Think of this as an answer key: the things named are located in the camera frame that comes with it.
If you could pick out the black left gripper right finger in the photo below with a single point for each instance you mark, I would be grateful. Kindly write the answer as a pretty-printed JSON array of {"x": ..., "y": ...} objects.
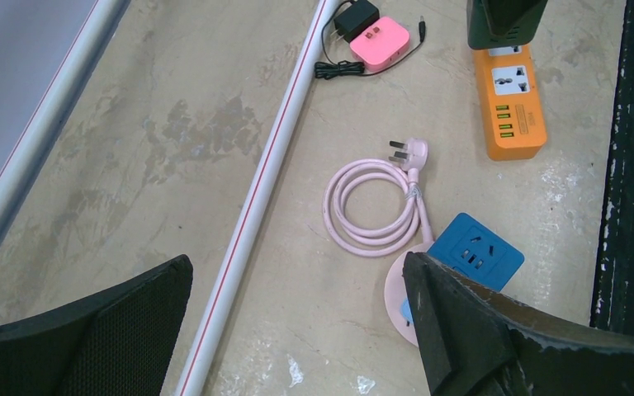
[{"x": 476, "y": 341}]

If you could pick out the dark green cube plug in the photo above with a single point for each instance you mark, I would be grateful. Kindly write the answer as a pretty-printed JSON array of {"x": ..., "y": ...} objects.
[{"x": 502, "y": 23}]

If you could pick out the white PVC pipe frame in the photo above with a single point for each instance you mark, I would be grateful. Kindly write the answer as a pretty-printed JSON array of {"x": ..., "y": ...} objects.
[{"x": 173, "y": 147}]

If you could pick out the blue cube socket adapter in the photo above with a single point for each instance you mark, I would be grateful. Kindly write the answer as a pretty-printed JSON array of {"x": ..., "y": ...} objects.
[{"x": 472, "y": 249}]

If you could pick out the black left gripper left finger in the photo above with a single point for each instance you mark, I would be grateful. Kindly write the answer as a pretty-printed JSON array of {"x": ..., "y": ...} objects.
[{"x": 118, "y": 341}]

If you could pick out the black power adapter with cord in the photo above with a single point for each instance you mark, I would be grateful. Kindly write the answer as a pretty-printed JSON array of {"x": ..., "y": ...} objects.
[{"x": 349, "y": 20}]

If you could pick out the pink round socket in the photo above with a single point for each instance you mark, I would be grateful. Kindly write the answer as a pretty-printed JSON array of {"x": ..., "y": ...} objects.
[{"x": 395, "y": 293}]

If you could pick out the light blue USB charger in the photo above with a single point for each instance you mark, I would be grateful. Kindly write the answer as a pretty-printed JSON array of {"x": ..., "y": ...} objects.
[{"x": 406, "y": 313}]

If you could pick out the orange power strip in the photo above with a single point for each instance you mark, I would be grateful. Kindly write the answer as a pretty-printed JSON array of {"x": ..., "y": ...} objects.
[{"x": 510, "y": 103}]

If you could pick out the pink small charger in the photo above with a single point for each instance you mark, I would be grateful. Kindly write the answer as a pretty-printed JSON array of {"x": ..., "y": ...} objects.
[{"x": 381, "y": 44}]

